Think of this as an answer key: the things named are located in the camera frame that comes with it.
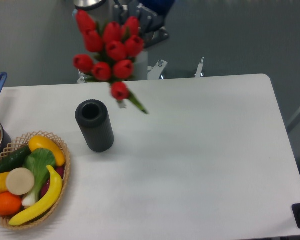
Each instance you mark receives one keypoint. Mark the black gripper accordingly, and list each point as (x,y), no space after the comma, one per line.
(152,16)

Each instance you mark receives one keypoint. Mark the red tulip bouquet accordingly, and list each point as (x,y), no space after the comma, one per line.
(112,52)

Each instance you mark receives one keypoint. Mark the dark grey ribbed vase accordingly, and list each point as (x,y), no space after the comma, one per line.
(93,119)

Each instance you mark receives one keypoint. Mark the yellow squash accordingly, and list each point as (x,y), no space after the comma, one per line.
(42,142)

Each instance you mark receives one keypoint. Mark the purple eggplant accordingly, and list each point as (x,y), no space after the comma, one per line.
(61,171)

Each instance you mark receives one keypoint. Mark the woven wicker basket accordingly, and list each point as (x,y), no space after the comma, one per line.
(20,142)

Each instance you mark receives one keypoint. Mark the green bok choy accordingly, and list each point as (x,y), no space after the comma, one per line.
(37,163)

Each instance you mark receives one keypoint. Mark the green cucumber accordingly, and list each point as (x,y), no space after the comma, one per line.
(15,159)

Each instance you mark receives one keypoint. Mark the beige round disc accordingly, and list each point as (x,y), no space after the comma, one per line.
(20,181)

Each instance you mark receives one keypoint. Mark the yellow banana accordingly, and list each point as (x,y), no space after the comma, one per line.
(44,204)

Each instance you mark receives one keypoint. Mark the orange fruit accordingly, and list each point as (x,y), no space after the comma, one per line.
(10,204)

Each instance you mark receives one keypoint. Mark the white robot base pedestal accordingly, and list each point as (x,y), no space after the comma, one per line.
(105,11)

